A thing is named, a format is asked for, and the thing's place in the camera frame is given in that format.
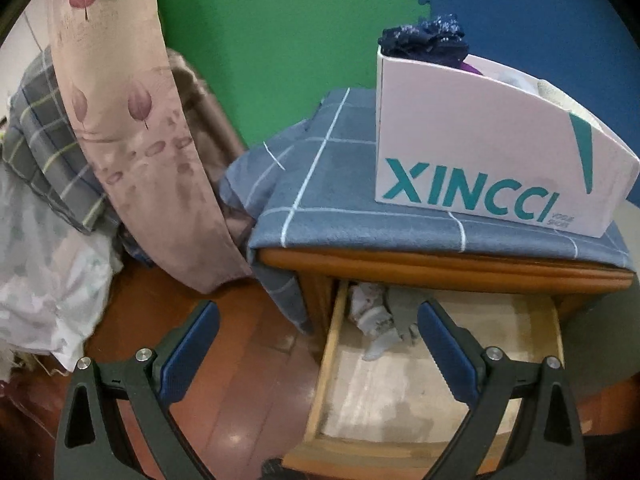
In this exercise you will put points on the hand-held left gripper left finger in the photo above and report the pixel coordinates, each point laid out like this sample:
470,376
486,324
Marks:
192,347

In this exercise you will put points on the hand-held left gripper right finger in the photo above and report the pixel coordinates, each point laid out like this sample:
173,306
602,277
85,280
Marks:
445,350

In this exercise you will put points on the wooden drawer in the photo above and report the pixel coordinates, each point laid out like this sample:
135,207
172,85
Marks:
380,400

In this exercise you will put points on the white printed paper box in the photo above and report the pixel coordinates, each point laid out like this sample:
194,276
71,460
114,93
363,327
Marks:
450,125

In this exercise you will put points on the purple underwear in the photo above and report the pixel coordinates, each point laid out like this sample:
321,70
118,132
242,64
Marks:
470,68

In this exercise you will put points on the navy lace underwear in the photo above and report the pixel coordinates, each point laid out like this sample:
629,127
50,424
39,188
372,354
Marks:
425,40

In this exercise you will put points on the light grey sock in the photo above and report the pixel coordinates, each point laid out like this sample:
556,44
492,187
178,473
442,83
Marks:
380,345

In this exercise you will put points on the wooden nightstand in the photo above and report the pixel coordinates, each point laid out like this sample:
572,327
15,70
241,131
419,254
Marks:
425,267

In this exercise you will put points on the white patterned sock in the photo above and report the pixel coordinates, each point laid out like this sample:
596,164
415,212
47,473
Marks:
365,305

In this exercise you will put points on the blue patterned cloth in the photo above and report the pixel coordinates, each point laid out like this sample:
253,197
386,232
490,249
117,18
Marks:
137,252

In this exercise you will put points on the person's dark trousers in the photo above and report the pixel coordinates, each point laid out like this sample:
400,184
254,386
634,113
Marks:
280,470

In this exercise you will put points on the white round table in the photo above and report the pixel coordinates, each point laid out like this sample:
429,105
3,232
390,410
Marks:
600,340

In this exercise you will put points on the white patterned bedding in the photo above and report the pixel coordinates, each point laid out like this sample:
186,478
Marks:
45,270

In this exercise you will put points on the blue checked cloth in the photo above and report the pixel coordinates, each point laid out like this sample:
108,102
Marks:
350,185

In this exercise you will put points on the brown curtain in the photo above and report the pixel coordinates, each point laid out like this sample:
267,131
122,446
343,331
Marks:
200,105

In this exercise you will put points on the pink floral curtain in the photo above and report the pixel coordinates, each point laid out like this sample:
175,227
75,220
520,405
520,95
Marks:
125,110

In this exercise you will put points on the grey plaid blanket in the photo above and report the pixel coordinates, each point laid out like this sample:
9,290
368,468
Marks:
45,145

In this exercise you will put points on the green foam mat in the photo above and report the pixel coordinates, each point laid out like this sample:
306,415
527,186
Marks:
280,25

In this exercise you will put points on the blue foam mat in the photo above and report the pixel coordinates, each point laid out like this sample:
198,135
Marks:
550,15

